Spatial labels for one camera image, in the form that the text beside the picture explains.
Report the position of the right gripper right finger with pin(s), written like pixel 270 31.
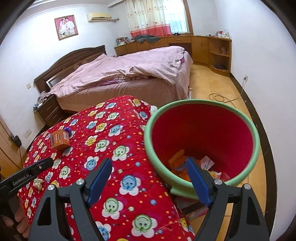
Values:
pixel 247 221

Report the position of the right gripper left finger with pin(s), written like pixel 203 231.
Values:
pixel 50 221

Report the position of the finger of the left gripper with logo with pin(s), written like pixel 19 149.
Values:
pixel 15 182

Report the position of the small brown cardboard box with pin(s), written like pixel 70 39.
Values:
pixel 60 140

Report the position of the orange plastic bag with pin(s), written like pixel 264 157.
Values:
pixel 177 165

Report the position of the red trash bin green rim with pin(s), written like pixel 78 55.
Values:
pixel 201 128

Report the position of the peanut cluster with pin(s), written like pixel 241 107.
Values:
pixel 38 183

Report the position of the white paper in bin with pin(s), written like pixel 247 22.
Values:
pixel 206 163

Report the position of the dark wooden nightstand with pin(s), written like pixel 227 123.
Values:
pixel 50 112

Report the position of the red smiley flower blanket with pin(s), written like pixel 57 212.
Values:
pixel 135 204

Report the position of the dark wooden headboard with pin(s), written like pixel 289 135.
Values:
pixel 67 64

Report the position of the framed wedding photo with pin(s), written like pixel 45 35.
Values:
pixel 65 27

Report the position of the pink quilted bed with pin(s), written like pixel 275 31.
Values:
pixel 158 77

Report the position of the long wooden cabinet desk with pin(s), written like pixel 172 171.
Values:
pixel 212 52

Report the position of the grey clothes on desk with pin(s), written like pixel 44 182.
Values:
pixel 148 38

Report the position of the floral curtain red hem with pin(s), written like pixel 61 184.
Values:
pixel 148 18

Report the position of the black charger on wall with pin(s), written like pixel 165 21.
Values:
pixel 16 140

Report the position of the wall air conditioner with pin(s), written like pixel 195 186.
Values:
pixel 98 17

